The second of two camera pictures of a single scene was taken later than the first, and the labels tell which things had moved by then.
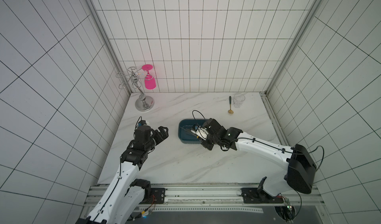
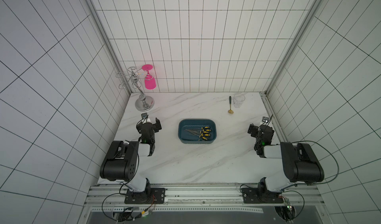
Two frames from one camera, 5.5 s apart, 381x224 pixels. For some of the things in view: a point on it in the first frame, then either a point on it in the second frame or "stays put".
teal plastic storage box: x=185 y=135 stays put
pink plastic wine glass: x=150 y=83 stays put
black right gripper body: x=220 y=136 → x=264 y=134
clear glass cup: x=238 y=98 stays put
